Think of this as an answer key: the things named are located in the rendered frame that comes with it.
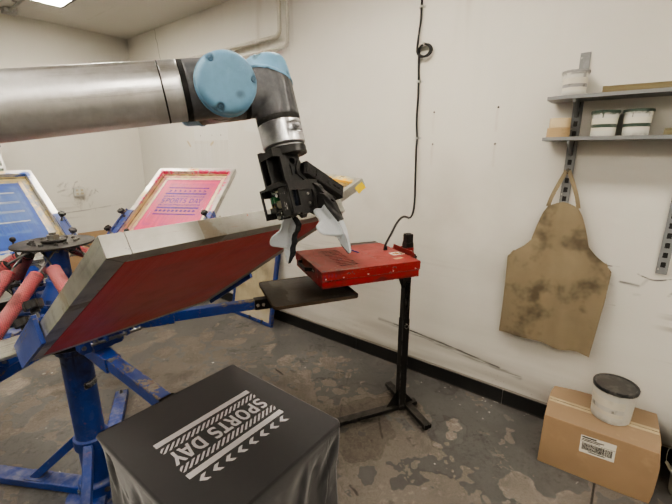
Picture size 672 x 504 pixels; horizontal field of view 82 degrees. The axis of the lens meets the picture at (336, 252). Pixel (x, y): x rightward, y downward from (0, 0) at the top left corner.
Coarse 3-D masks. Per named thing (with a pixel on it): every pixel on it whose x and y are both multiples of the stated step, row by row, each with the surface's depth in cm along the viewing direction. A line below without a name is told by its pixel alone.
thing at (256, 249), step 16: (304, 224) 93; (256, 240) 87; (224, 256) 88; (240, 256) 96; (256, 256) 106; (208, 272) 98; (224, 272) 107; (240, 272) 119; (192, 288) 109; (208, 288) 122; (176, 304) 124; (192, 304) 140; (144, 320) 126
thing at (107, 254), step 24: (240, 216) 76; (264, 216) 80; (312, 216) 90; (96, 240) 57; (120, 240) 58; (144, 240) 61; (168, 240) 63; (192, 240) 66; (216, 240) 72; (96, 264) 58; (120, 264) 61; (72, 288) 68; (96, 288) 68; (48, 312) 81; (72, 312) 76; (48, 336) 87
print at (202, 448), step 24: (216, 408) 112; (240, 408) 112; (264, 408) 112; (192, 432) 103; (216, 432) 103; (240, 432) 103; (264, 432) 103; (168, 456) 94; (192, 456) 94; (216, 456) 94; (192, 480) 88
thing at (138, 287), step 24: (240, 240) 80; (144, 264) 67; (168, 264) 74; (192, 264) 82; (120, 288) 75; (144, 288) 84; (168, 288) 95; (96, 312) 85; (120, 312) 97; (144, 312) 112; (72, 336) 99; (96, 336) 115
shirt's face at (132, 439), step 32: (224, 384) 124; (256, 384) 124; (160, 416) 109; (192, 416) 109; (320, 416) 109; (128, 448) 97; (256, 448) 97; (288, 448) 97; (160, 480) 88; (224, 480) 88; (256, 480) 88
